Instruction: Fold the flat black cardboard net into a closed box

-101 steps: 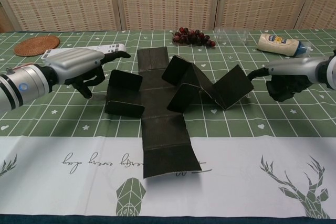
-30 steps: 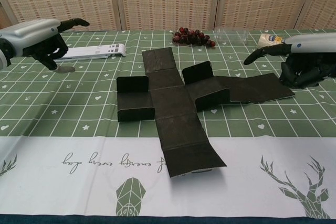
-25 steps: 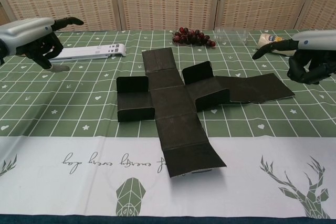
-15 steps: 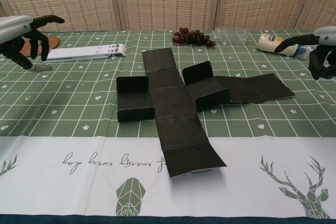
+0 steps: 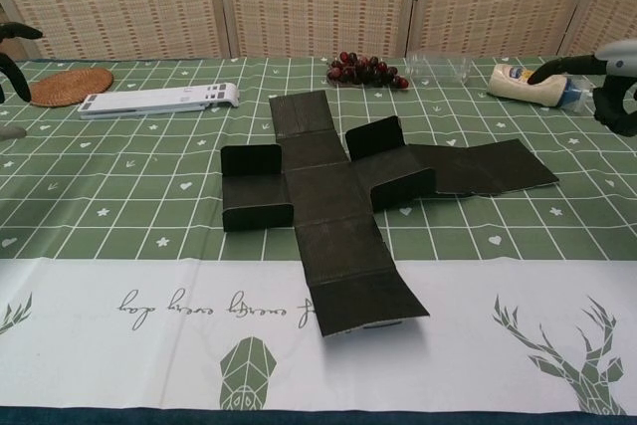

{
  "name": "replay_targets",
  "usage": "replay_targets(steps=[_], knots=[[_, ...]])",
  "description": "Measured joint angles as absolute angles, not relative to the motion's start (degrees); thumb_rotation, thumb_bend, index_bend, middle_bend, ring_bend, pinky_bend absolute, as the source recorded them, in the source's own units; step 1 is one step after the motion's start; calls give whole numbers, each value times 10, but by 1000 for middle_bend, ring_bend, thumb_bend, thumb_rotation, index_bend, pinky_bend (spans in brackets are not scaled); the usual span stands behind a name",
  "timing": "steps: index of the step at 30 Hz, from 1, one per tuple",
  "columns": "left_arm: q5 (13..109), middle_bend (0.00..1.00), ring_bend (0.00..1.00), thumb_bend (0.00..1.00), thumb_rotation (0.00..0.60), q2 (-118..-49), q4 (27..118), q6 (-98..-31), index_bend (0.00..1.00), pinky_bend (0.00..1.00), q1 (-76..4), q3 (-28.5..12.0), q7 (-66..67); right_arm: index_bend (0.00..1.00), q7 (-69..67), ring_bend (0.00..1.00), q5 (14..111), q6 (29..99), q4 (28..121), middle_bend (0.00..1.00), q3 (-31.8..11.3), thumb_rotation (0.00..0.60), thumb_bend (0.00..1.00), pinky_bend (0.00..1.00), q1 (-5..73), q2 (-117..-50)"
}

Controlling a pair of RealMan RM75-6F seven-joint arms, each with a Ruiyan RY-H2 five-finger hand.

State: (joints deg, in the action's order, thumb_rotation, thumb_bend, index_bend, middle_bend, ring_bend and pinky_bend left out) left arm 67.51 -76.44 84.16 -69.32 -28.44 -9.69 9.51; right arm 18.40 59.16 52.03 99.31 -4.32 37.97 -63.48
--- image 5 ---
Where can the black cardboard box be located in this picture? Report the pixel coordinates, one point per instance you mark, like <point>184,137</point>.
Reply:
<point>328,196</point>

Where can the clear plastic cup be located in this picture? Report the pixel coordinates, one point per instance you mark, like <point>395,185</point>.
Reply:
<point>438,69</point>

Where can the bunch of red grapes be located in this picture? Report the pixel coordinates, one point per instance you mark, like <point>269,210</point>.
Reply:
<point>363,71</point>

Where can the green checked deer tablecloth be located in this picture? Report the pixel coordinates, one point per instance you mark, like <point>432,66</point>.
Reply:
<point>448,271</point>

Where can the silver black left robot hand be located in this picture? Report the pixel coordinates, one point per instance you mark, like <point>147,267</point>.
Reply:
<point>22,31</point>

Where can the white folding laptop stand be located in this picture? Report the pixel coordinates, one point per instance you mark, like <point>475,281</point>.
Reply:
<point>149,99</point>

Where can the mayonnaise squeeze bottle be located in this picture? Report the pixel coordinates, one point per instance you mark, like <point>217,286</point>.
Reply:
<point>512,90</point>

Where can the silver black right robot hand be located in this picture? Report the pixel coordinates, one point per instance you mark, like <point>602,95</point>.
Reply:
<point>619,62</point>

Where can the round woven rattan coaster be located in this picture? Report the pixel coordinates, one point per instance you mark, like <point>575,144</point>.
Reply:
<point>74,89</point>

